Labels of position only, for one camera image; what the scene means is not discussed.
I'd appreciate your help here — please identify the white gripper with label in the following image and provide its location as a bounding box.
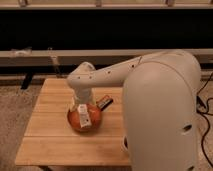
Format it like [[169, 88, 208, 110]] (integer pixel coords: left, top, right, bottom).
[[72, 99, 94, 129]]

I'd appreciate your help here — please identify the wooden table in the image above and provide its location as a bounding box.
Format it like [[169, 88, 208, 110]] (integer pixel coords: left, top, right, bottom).
[[15, 78, 130, 166]]

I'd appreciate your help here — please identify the black power cable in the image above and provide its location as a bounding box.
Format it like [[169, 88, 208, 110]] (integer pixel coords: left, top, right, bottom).
[[195, 71, 213, 168]]

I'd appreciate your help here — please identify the grey horizontal rail beam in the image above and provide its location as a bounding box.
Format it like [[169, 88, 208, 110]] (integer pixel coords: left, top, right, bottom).
[[0, 48, 213, 67]]

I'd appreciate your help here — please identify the orange bowl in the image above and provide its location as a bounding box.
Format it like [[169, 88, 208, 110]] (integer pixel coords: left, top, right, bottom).
[[67, 105, 102, 132]]

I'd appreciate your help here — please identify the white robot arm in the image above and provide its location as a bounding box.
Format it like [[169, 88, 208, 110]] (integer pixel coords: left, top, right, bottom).
[[67, 50, 201, 171]]

